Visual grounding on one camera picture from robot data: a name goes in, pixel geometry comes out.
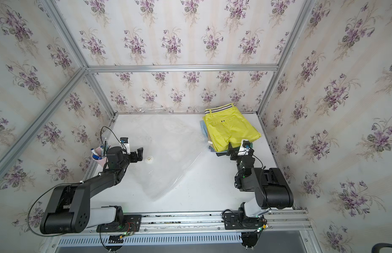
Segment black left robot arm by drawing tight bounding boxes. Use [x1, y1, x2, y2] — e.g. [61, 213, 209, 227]
[40, 147, 144, 235]

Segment yellow garment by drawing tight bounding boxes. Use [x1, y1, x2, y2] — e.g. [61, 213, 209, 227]
[203, 103, 261, 152]

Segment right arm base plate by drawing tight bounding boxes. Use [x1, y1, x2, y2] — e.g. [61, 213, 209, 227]
[221, 210, 267, 231]

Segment aluminium mounting rail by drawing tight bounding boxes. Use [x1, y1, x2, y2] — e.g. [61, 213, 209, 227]
[48, 208, 312, 236]

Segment dark grey trousers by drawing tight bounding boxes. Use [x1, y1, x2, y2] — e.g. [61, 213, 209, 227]
[216, 152, 229, 157]

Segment white slotted cable duct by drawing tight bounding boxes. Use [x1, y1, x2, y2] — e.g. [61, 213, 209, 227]
[58, 232, 242, 247]

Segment clear plastic vacuum bag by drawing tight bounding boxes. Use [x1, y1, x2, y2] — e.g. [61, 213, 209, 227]
[114, 114, 209, 201]

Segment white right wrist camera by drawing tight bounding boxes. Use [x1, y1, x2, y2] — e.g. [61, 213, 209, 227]
[238, 139, 251, 156]

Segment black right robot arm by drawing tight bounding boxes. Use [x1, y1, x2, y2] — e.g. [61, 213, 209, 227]
[222, 140, 294, 232]

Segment light blue garment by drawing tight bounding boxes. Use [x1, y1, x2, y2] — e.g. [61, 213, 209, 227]
[200, 120, 215, 152]

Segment pink pen cup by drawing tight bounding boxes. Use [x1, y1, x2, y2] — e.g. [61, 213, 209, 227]
[90, 143, 108, 168]

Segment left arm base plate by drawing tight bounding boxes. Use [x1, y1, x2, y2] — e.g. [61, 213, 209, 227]
[96, 215, 142, 234]

